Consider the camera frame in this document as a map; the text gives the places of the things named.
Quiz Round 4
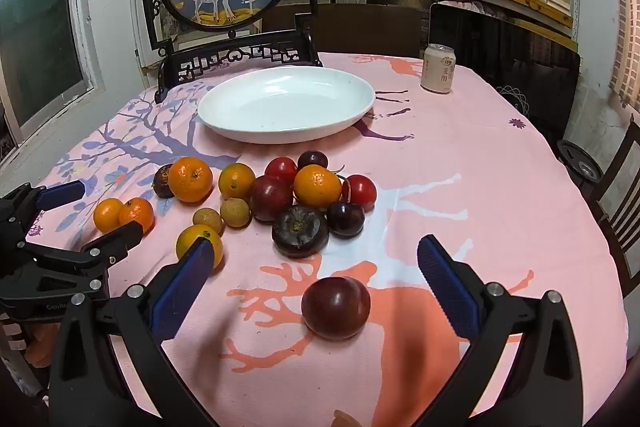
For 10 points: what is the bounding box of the brown wooden board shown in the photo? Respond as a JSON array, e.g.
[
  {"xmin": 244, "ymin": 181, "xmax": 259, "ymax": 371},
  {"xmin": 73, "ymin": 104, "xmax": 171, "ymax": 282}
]
[{"xmin": 262, "ymin": 2, "xmax": 433, "ymax": 60}]

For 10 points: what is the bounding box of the white woven basket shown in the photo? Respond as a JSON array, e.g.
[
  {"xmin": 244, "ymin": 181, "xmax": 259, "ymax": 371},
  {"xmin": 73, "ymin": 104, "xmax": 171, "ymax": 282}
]
[{"xmin": 0, "ymin": 314, "xmax": 31, "ymax": 358}]

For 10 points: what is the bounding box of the large dark mangosteen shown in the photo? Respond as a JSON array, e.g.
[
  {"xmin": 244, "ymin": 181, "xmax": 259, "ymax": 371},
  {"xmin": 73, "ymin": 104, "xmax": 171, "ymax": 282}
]
[{"xmin": 271, "ymin": 205, "xmax": 330, "ymax": 258}]

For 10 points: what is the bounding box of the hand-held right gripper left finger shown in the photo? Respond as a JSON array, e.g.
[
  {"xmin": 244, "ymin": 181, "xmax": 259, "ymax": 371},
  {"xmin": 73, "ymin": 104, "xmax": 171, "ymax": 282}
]
[{"xmin": 47, "ymin": 236, "xmax": 222, "ymax": 427}]

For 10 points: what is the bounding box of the dark red plum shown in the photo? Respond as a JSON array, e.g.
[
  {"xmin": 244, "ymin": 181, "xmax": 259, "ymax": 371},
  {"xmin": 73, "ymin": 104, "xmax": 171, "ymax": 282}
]
[
  {"xmin": 249, "ymin": 175, "xmax": 294, "ymax": 223},
  {"xmin": 301, "ymin": 276, "xmax": 372, "ymax": 341}
]

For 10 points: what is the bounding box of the beige drink can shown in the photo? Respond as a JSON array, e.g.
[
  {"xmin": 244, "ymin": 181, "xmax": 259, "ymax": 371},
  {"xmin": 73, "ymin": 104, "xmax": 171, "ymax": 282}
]
[{"xmin": 420, "ymin": 43, "xmax": 457, "ymax": 94}]

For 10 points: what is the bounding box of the smooth yellow orange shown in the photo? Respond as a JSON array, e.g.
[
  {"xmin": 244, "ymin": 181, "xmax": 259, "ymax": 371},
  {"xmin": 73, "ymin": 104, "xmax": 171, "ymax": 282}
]
[{"xmin": 175, "ymin": 224, "xmax": 224, "ymax": 270}]

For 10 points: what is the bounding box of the white framed window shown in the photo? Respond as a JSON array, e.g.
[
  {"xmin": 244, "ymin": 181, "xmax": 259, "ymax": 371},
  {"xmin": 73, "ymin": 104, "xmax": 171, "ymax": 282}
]
[{"xmin": 0, "ymin": 0, "xmax": 108, "ymax": 138}]

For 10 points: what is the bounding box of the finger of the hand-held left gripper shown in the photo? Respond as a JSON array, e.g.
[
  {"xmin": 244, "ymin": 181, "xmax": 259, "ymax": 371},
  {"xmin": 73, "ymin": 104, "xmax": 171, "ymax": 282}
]
[
  {"xmin": 19, "ymin": 222, "xmax": 144, "ymax": 276},
  {"xmin": 0, "ymin": 180, "xmax": 87, "ymax": 241}
]

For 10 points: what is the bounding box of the black weight disc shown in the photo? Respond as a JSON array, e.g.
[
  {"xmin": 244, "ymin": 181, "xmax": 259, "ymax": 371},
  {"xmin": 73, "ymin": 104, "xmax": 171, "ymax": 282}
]
[{"xmin": 556, "ymin": 139, "xmax": 603, "ymax": 182}]

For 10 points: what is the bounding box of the pink printed tablecloth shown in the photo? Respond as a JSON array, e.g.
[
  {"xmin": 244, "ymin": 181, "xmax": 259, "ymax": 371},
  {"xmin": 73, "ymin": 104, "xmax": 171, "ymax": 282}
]
[{"xmin": 30, "ymin": 52, "xmax": 630, "ymax": 427}]

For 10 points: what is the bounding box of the large deep orange mandarin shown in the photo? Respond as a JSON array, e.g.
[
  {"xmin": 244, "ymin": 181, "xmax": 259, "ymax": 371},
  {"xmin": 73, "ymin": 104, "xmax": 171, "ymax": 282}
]
[{"xmin": 167, "ymin": 157, "xmax": 214, "ymax": 203}]

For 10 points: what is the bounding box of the white oval plate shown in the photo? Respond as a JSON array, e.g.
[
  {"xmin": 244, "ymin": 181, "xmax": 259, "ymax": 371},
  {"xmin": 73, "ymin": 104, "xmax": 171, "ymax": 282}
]
[{"xmin": 197, "ymin": 66, "xmax": 376, "ymax": 144}]

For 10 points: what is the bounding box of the small light orange mandarin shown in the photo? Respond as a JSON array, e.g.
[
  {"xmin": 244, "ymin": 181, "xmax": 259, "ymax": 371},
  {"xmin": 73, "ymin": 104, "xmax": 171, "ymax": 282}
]
[{"xmin": 93, "ymin": 198, "xmax": 125, "ymax": 234}]

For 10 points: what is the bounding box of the pale orange fruit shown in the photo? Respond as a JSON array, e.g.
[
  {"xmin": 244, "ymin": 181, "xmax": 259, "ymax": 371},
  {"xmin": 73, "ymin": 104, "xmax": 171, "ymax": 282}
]
[{"xmin": 25, "ymin": 323, "xmax": 61, "ymax": 367}]

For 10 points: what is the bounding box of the dark purple plum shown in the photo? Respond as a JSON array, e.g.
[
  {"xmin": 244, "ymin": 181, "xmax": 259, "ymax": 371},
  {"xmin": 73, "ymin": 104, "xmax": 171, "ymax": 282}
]
[{"xmin": 327, "ymin": 201, "xmax": 366, "ymax": 239}]

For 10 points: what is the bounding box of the small deep orange mandarin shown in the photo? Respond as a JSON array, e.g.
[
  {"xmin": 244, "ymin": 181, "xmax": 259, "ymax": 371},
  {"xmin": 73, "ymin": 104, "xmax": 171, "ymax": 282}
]
[{"xmin": 119, "ymin": 197, "xmax": 155, "ymax": 235}]

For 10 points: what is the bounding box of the large bumpy orange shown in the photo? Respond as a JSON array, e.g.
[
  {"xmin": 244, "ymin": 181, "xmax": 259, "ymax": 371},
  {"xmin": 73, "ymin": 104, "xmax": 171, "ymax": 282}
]
[{"xmin": 293, "ymin": 164, "xmax": 343, "ymax": 209}]

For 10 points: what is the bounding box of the dark wooden chair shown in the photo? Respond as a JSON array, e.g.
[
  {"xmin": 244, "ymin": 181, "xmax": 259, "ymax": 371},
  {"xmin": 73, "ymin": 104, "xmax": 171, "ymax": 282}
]
[{"xmin": 587, "ymin": 117, "xmax": 640, "ymax": 283}]

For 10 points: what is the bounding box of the yellow-green orange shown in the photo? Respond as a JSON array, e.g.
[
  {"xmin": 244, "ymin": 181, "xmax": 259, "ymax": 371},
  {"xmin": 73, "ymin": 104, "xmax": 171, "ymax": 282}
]
[{"xmin": 218, "ymin": 163, "xmax": 257, "ymax": 200}]

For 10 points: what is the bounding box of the red tomato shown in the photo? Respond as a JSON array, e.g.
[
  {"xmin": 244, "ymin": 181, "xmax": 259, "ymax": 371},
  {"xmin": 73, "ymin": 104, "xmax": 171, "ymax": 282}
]
[
  {"xmin": 341, "ymin": 174, "xmax": 378, "ymax": 212},
  {"xmin": 264, "ymin": 157, "xmax": 299, "ymax": 186}
]

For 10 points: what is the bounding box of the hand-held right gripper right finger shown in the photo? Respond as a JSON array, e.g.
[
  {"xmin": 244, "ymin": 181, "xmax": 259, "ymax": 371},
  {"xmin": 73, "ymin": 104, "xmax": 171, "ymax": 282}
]
[{"xmin": 416, "ymin": 234, "xmax": 584, "ymax": 427}]

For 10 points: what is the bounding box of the small brown mangosteen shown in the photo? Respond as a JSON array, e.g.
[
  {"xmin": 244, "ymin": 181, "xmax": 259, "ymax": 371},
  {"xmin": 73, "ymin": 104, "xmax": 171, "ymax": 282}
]
[{"xmin": 152, "ymin": 164, "xmax": 176, "ymax": 199}]

